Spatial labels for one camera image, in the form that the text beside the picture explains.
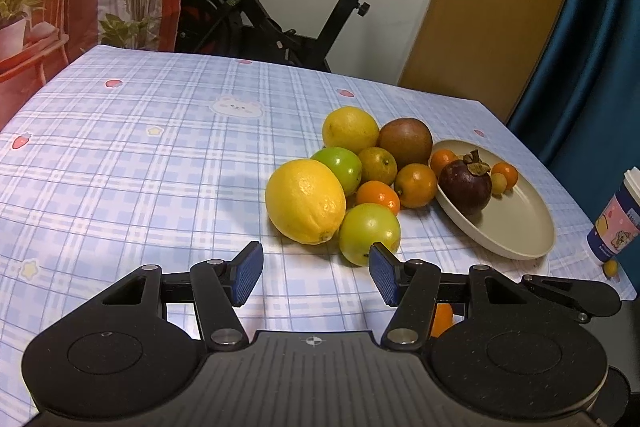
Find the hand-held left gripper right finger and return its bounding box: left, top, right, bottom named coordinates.
left=369, top=243, right=532, bottom=353

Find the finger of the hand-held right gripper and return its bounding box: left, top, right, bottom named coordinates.
left=520, top=273, right=622, bottom=324

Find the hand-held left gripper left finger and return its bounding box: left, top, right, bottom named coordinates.
left=101, top=241, right=264, bottom=353

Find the green jujube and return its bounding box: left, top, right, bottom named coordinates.
left=310, top=146, right=363, bottom=197
left=338, top=202, right=402, bottom=267

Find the small mandarin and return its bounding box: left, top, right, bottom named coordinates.
left=430, top=302, right=455, bottom=338
left=355, top=180, right=401, bottom=216
left=490, top=161, right=519, bottom=190
left=430, top=149, right=459, bottom=176

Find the large oval lemon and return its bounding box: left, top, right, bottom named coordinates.
left=265, top=159, right=347, bottom=246

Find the beige round plate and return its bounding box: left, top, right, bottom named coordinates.
left=430, top=139, right=556, bottom=261

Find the purple mangosteen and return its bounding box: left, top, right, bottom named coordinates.
left=438, top=149, right=494, bottom=216

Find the reddish brown round fruit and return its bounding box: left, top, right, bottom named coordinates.
left=376, top=117, right=434, bottom=168

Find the printed paper cup with lid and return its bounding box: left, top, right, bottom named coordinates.
left=586, top=167, right=640, bottom=267

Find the greenish orange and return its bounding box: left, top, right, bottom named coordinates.
left=357, top=147, right=399, bottom=186

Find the round lemon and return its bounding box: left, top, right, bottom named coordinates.
left=322, top=106, right=380, bottom=154

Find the blue plaid tablecloth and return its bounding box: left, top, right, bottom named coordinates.
left=0, top=44, right=639, bottom=408

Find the blue curtain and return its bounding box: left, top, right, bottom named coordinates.
left=505, top=0, right=640, bottom=228

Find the wooden door panel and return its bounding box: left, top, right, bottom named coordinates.
left=398, top=0, right=592, bottom=124

